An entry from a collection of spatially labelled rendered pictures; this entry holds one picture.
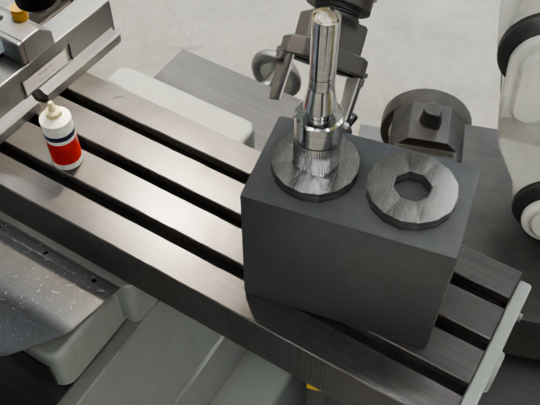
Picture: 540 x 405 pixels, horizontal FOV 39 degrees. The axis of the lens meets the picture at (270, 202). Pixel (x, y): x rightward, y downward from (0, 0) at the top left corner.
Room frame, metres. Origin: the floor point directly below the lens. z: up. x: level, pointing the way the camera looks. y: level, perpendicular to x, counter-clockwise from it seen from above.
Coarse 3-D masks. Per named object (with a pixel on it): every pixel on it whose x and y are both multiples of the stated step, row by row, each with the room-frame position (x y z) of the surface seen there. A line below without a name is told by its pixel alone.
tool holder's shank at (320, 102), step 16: (320, 16) 0.50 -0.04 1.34; (336, 16) 0.50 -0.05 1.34; (320, 32) 0.49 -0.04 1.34; (336, 32) 0.49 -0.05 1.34; (320, 48) 0.49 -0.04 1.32; (336, 48) 0.49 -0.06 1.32; (320, 64) 0.49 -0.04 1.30; (336, 64) 0.49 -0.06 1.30; (320, 80) 0.49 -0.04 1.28; (320, 96) 0.49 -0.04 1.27; (336, 96) 0.50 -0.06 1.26; (320, 112) 0.48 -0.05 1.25
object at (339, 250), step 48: (288, 144) 0.52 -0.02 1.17; (384, 144) 0.53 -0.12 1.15; (288, 192) 0.47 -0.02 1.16; (336, 192) 0.46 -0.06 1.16; (384, 192) 0.46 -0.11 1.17; (432, 192) 0.46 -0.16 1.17; (288, 240) 0.45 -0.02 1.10; (336, 240) 0.43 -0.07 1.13; (384, 240) 0.41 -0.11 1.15; (432, 240) 0.41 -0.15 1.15; (288, 288) 0.45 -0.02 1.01; (336, 288) 0.43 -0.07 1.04; (384, 288) 0.41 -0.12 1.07; (432, 288) 0.39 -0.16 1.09; (384, 336) 0.41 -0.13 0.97
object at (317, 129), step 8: (296, 112) 0.50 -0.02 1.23; (304, 112) 0.50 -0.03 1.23; (336, 112) 0.50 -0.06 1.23; (344, 112) 0.50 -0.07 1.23; (296, 120) 0.49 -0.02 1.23; (304, 120) 0.49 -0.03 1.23; (312, 120) 0.49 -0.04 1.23; (328, 120) 0.49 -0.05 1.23; (336, 120) 0.49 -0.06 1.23; (304, 128) 0.48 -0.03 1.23; (312, 128) 0.48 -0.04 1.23; (320, 128) 0.48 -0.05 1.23; (328, 128) 0.48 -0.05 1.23; (336, 128) 0.48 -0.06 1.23; (312, 136) 0.48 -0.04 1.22; (320, 136) 0.48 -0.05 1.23; (328, 136) 0.48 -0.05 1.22
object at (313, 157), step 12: (300, 132) 0.49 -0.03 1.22; (300, 144) 0.49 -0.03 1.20; (312, 144) 0.48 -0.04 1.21; (324, 144) 0.48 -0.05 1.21; (336, 144) 0.48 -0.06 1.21; (300, 156) 0.48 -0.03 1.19; (312, 156) 0.48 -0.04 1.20; (324, 156) 0.48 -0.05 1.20; (336, 156) 0.48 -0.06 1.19; (300, 168) 0.48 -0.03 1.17; (312, 168) 0.48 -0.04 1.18; (324, 168) 0.48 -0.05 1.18; (336, 168) 0.49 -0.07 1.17
